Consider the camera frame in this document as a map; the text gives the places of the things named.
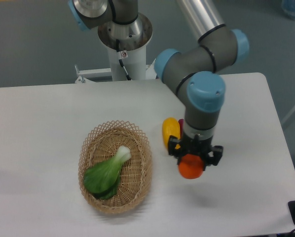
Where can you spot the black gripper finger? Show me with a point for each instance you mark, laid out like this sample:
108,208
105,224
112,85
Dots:
174,148
212,156

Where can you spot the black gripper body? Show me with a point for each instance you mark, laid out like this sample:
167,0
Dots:
195,146

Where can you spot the orange fruit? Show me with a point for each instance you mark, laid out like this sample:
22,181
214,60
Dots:
191,166

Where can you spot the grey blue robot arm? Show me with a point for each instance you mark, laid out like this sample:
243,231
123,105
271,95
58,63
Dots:
191,76

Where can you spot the woven wicker basket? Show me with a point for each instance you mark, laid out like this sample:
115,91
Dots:
136,174

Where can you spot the yellow mango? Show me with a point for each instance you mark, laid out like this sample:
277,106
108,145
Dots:
170,127

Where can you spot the purple sweet potato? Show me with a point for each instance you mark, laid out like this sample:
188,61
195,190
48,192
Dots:
181,123

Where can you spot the green bok choy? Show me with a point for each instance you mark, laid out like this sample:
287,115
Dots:
103,179

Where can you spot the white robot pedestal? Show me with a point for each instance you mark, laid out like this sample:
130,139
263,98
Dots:
126,46

